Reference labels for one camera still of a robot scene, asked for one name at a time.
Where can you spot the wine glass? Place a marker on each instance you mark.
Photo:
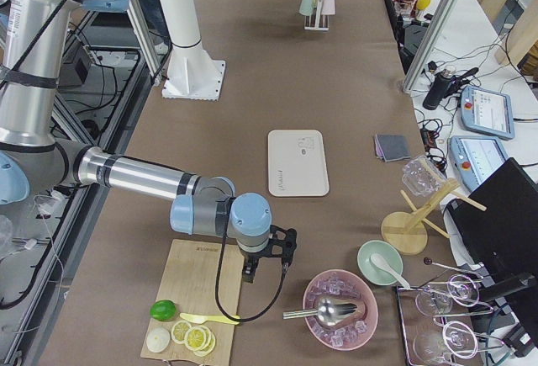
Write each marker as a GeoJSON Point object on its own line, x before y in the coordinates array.
{"type": "Point", "coordinates": [449, 346]}
{"type": "Point", "coordinates": [438, 298]}

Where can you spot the black water bottle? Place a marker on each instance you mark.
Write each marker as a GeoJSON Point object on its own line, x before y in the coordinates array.
{"type": "Point", "coordinates": [439, 88]}

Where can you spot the white ceramic spoon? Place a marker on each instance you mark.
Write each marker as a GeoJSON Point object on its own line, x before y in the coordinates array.
{"type": "Point", "coordinates": [380, 262]}

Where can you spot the black laptop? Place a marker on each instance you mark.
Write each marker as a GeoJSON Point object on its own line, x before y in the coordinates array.
{"type": "Point", "coordinates": [504, 237]}

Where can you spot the lower teach pendant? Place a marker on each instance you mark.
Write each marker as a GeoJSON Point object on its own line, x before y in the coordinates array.
{"type": "Point", "coordinates": [476, 158]}

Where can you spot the clear glass mug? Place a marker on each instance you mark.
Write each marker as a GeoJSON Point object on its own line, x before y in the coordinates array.
{"type": "Point", "coordinates": [421, 176]}

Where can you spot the black wire glass rack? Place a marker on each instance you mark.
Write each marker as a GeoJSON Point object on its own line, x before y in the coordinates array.
{"type": "Point", "coordinates": [435, 321]}

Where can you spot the lower wine glass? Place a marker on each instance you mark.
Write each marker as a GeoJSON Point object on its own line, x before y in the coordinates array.
{"type": "Point", "coordinates": [449, 346]}

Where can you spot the wooden cup tree stand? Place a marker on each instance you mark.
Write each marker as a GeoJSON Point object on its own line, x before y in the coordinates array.
{"type": "Point", "coordinates": [406, 231]}

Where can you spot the cream rabbit tray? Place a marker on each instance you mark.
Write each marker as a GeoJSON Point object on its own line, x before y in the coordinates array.
{"type": "Point", "coordinates": [296, 164]}

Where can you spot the bamboo cutting board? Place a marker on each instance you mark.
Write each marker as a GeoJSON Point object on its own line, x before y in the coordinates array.
{"type": "Point", "coordinates": [189, 281]}

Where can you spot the upper wine glass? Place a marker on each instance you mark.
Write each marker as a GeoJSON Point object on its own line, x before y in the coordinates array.
{"type": "Point", "coordinates": [438, 298]}

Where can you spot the green plastic cup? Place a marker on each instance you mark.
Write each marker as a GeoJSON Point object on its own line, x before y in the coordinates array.
{"type": "Point", "coordinates": [306, 8]}

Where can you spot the upper teach pendant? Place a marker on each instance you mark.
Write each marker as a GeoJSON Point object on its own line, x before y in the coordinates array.
{"type": "Point", "coordinates": [487, 112]}

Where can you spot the pink plastic cup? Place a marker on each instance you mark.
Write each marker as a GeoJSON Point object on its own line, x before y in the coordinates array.
{"type": "Point", "coordinates": [328, 8]}

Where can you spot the green lime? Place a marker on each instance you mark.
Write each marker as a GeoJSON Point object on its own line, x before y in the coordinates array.
{"type": "Point", "coordinates": [163, 310]}

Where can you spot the teach pendant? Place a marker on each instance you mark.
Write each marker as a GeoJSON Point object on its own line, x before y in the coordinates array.
{"type": "Point", "coordinates": [476, 158]}
{"type": "Point", "coordinates": [487, 112]}

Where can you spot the lemon slice right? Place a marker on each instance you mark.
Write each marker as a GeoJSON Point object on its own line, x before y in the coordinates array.
{"type": "Point", "coordinates": [208, 348]}

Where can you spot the purple folded cloth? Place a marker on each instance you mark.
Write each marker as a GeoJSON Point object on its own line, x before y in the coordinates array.
{"type": "Point", "coordinates": [378, 149]}

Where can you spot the lemon slice left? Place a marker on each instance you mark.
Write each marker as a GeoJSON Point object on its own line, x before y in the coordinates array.
{"type": "Point", "coordinates": [179, 330]}

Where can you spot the metal ice scoop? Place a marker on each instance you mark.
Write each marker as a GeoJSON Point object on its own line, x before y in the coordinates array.
{"type": "Point", "coordinates": [330, 311]}

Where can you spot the pink bowl of ice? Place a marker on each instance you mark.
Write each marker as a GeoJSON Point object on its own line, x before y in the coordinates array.
{"type": "Point", "coordinates": [342, 284]}

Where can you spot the white pedestal column base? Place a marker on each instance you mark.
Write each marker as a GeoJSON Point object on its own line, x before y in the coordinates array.
{"type": "Point", "coordinates": [191, 72]}

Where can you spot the white wire cup rack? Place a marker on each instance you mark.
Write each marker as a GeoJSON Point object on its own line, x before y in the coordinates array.
{"type": "Point", "coordinates": [317, 21]}

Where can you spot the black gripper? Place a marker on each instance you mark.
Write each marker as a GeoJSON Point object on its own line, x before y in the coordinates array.
{"type": "Point", "coordinates": [251, 257]}

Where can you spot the grey folded cloth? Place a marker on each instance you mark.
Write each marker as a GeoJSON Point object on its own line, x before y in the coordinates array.
{"type": "Point", "coordinates": [394, 147]}

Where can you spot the yellow plastic knife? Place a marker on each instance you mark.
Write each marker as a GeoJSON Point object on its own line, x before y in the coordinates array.
{"type": "Point", "coordinates": [201, 319]}

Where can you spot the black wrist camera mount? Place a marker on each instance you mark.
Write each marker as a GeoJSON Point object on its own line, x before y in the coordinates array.
{"type": "Point", "coordinates": [282, 244]}

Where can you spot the aluminium frame post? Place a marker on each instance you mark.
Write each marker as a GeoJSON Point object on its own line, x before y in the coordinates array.
{"type": "Point", "coordinates": [441, 15]}

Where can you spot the lemon end piece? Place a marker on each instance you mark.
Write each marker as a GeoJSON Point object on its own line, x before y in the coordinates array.
{"type": "Point", "coordinates": [157, 339]}

